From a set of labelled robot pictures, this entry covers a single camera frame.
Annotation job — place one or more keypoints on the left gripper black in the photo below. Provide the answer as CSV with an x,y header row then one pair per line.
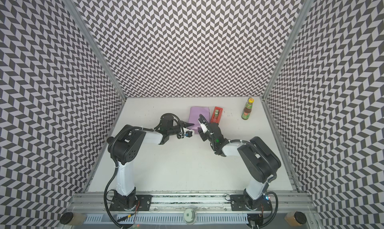
x,y
184,124

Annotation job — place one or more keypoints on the pink wrapping paper sheet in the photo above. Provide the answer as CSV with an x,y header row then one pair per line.
x,y
194,116

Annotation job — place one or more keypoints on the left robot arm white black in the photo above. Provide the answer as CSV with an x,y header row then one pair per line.
x,y
124,148

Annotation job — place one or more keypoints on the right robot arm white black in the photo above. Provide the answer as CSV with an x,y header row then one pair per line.
x,y
261,162

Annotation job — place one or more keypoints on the red tape dispenser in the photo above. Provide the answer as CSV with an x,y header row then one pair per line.
x,y
217,114

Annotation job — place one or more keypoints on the green sauce bottle yellow cap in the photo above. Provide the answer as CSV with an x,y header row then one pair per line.
x,y
247,109

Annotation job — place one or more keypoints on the small jar black lid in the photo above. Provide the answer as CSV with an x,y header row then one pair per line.
x,y
110,140

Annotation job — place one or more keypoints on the round white button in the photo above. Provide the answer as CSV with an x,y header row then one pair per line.
x,y
190,216

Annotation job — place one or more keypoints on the right corner jar black lid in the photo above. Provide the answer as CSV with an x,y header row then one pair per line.
x,y
296,219

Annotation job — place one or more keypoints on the corner jar black lid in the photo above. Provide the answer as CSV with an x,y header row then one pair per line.
x,y
296,219
72,219

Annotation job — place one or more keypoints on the left corner jar black lid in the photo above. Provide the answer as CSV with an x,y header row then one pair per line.
x,y
72,219

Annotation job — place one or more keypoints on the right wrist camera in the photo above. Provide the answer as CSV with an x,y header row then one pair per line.
x,y
204,127

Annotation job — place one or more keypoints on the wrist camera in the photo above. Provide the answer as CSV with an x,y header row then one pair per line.
x,y
188,134
204,127

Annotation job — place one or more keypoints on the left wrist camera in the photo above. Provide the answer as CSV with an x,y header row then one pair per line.
x,y
188,134

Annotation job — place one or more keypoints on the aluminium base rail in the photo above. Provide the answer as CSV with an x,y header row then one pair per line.
x,y
205,202

